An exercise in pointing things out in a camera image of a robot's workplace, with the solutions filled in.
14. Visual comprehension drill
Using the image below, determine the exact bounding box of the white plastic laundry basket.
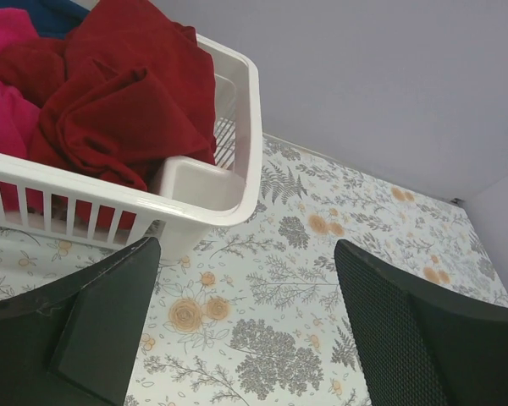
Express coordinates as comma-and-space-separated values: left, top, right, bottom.
0, 36, 262, 260

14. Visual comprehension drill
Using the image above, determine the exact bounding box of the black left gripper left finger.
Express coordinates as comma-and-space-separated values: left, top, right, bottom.
0, 238, 161, 405

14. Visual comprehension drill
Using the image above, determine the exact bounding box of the pink shirt in basket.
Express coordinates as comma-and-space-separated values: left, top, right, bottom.
0, 8, 43, 210

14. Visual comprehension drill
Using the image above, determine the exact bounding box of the floral patterned table mat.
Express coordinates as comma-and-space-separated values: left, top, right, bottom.
0, 139, 508, 405

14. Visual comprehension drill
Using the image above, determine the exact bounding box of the blue shirt in basket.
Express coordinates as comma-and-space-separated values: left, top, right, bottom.
27, 0, 89, 39

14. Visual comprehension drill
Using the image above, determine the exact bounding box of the dark red shirt in basket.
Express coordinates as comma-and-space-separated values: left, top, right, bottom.
0, 0, 218, 238

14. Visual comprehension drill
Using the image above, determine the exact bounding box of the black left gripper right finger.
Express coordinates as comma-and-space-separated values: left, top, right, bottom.
334, 239, 508, 405

